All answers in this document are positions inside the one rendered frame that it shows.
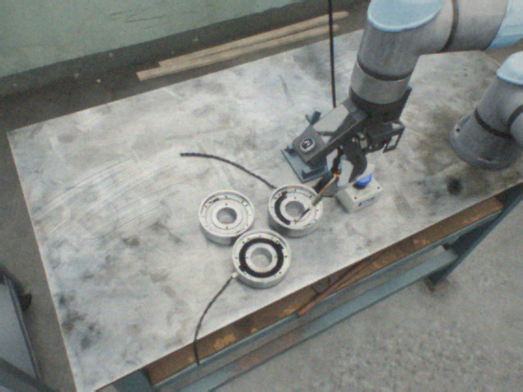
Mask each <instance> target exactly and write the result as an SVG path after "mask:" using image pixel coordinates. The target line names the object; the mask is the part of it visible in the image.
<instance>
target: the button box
mask: <svg viewBox="0 0 523 392"><path fill-rule="evenodd" d="M382 191H383V189H382V188H381V187H380V185H379V183H378V182H376V181H375V178H374V177H373V176H372V180H371V182H369V184H367V185H359V184H357V183H356V182H355V183H354V184H353V185H352V186H351V187H350V188H347V189H342V190H340V191H339V192H338V193H336V194H335V196H336V198H337V199H339V201H340V202H341V204H342V205H343V206H344V208H345V209H346V210H347V212H348V213H349V214H352V213H354V212H356V211H358V210H361V209H363V208H364V207H366V206H369V205H370V204H374V203H377V201H378V199H379V198H380V194H381V193H382Z"/></svg>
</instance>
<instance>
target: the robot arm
mask: <svg viewBox="0 0 523 392"><path fill-rule="evenodd" d="M522 36H523V0H372V2H371V3H370V5H369V7H368V16H367V22H366V24H365V28H364V30H363V34H362V37H361V40H360V47H359V51H358V54H357V57H356V60H355V62H354V69H353V71H352V75H351V78H350V85H349V88H348V96H349V97H347V99H345V100H344V101H343V102H342V103H341V104H340V105H337V106H336V108H334V109H333V110H332V111H330V112H329V113H328V114H326V115H325V117H322V118H321V119H320V120H319V121H318V122H315V123H314V125H313V126H311V127H310V128H308V129H307V130H306V131H305V132H303V133H301V134H300V135H299V136H298V137H297V138H296V139H293V140H292V142H291V145H292V148H293V149H294V150H295V151H296V153H297V155H298V156H299V157H300V159H301V160H302V161H303V163H304V164H305V165H306V166H310V167H313V166H315V165H316V164H318V162H319V161H322V160H324V158H325V157H327V163H328V169H329V171H330V170H331V171H335V172H338V166H339V165H340V163H341V161H342V172H341V174H340V175H339V181H338V182H336V184H337V186H338V188H340V190H342V189H347V188H350V187H351V186H352V185H353V184H354V183H355V182H356V181H358V180H359V179H361V178H363V177H364V176H367V175H368V174H370V173H371V172H372V171H373V170H374V169H375V165H374V164H368V157H367V155H368V154H369V153H374V152H376V151H378V150H381V149H383V148H384V145H385V144H386V146H385V148H384V150H383V154H385V153H387V152H389V151H391V150H393V149H395V148H396V147H397V146H398V143H399V141H400V138H401V137H402V135H403V132H404V128H405V126H404V124H403V123H402V121H401V120H400V116H401V114H402V112H403V110H404V108H405V104H406V102H407V100H408V97H409V96H410V94H411V92H412V87H411V86H409V85H408V83H409V81H410V79H411V77H412V74H413V71H414V68H415V67H416V65H417V62H418V59H419V56H420V55H433V54H444V53H454V52H464V51H475V50H479V51H484V50H489V49H497V48H503V47H508V46H511V45H513V44H514V43H515V42H516V41H519V40H520V39H521V37H522ZM392 123H394V124H395V125H397V124H399V127H396V128H393V129H392ZM396 135H398V138H397V140H396V143H395V144H393V145H391V146H389V143H391V141H392V137H393V136H396ZM449 140H450V144H451V146H452V148H453V150H454V152H455V153H457V154H458V155H459V157H460V158H461V159H463V160H464V161H465V162H467V163H468V164H471V165H472V166H474V167H477V168H478V169H482V170H490V171H499V170H506V169H508V168H510V167H511V166H512V165H513V164H514V163H515V162H516V161H517V160H518V158H519V157H520V155H521V153H522V151H523V52H519V53H517V54H512V55H511V56H510V57H509V58H508V59H507V60H506V61H505V62H504V63H503V66H502V68H499V69H498V70H497V72H496V76H495V77H494V79H493V81H491V83H490V84H489V86H488V89H487V91H486V92H485V93H484V94H483V96H482V98H481V99H480V102H479V103H478V105H477V106H476V107H475V109H473V111H472V112H469V113H468V114H467V115H466V116H465V117H464V118H462V119H460V120H459V121H458V122H457V124H455V126H454V127H453V131H451V133H450V136H449ZM345 158H346V160H344V159H345Z"/></svg>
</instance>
